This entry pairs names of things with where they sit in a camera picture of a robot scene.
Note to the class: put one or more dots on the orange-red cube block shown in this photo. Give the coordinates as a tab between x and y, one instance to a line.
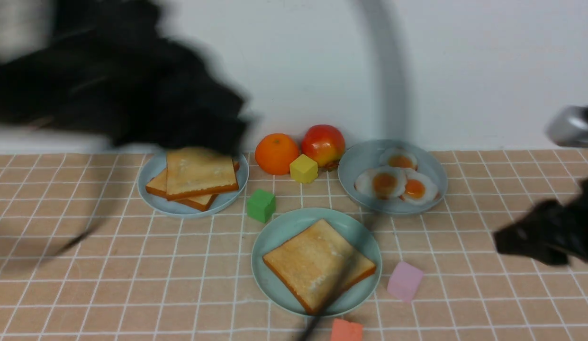
343	330

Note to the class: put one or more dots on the fried egg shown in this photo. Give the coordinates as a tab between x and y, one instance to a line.
419	189
398	158
381	183

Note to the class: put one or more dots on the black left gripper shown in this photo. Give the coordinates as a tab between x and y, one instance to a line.
207	116

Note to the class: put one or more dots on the grey-blue right plate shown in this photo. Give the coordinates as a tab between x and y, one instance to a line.
366	155

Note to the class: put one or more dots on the green cube block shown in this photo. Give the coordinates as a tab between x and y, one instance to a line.
261	205

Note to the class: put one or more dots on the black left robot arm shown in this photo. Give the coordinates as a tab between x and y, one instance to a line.
108	71

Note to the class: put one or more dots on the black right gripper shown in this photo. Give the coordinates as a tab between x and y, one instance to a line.
550	232

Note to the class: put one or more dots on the yellow cube block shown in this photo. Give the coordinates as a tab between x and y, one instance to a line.
304	169

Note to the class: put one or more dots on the teal centre plate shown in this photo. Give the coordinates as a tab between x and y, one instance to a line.
290	224

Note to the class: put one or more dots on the light blue left plate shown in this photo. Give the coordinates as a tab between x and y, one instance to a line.
157	163

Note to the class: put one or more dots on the orange fruit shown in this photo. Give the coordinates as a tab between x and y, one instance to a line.
275	153

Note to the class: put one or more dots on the red yellow apple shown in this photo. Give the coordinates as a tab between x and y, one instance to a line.
325	144

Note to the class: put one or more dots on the pink cube block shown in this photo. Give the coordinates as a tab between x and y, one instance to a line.
404	282

